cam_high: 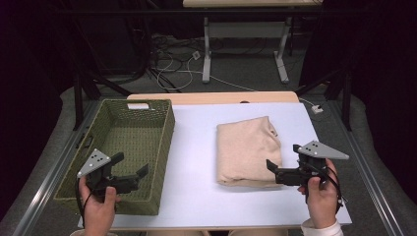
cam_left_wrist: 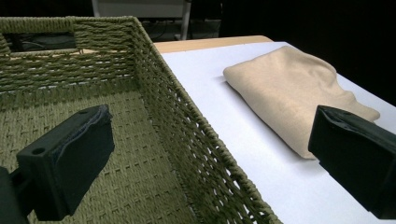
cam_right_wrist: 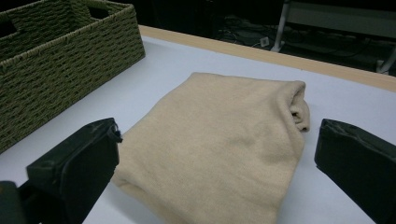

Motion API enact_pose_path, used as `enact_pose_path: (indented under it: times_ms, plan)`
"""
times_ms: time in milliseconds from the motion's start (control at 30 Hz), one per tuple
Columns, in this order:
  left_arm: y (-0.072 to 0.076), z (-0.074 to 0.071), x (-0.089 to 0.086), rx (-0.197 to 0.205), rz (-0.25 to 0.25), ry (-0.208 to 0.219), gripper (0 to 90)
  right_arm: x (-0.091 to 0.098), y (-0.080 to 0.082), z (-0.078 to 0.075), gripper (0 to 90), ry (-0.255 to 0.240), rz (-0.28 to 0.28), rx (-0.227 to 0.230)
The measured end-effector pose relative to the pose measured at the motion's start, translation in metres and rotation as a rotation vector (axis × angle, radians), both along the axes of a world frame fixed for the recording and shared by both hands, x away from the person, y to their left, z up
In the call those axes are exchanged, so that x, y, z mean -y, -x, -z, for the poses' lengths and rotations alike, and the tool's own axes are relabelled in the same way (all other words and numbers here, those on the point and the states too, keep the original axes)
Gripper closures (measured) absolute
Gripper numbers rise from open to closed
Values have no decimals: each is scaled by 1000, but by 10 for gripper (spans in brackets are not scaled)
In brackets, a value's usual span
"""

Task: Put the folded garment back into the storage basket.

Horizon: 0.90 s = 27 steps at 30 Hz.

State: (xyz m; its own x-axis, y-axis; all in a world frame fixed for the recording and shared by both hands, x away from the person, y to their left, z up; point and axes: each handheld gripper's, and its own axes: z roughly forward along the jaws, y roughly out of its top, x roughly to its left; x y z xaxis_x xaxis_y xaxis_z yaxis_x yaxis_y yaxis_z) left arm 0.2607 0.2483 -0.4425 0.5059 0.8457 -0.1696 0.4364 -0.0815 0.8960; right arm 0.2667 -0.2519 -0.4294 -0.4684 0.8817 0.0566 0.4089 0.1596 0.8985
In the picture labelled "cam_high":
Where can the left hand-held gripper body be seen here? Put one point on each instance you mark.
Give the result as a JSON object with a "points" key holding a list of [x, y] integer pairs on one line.
{"points": [[98, 178]]}

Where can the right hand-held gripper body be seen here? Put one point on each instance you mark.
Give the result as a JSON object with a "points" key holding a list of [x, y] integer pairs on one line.
{"points": [[308, 167]]}

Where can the green woven basket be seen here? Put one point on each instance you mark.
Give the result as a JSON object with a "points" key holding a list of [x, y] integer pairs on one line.
{"points": [[131, 137]]}

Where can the beige sweater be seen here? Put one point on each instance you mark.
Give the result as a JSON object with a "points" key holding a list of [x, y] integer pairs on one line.
{"points": [[246, 150]]}

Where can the person's left hand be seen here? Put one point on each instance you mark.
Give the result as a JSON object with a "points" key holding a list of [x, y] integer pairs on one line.
{"points": [[98, 209]]}

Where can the person's right hand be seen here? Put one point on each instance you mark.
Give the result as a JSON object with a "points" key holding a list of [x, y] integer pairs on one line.
{"points": [[319, 200]]}

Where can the white board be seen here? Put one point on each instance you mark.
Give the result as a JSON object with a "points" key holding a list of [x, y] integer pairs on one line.
{"points": [[196, 131]]}

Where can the black metal stand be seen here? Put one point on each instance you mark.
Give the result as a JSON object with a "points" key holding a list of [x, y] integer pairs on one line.
{"points": [[345, 98], [78, 98]]}

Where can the wooden table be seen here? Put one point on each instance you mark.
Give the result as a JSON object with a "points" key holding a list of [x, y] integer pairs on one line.
{"points": [[213, 97]]}

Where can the white floor socket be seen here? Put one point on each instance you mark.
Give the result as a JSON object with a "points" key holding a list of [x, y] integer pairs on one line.
{"points": [[196, 55]]}

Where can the desk with white legs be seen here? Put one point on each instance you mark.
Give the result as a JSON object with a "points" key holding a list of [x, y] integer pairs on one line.
{"points": [[246, 30]]}

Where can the metal floor rail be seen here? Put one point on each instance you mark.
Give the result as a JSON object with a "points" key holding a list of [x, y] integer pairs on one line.
{"points": [[49, 183], [367, 177]]}

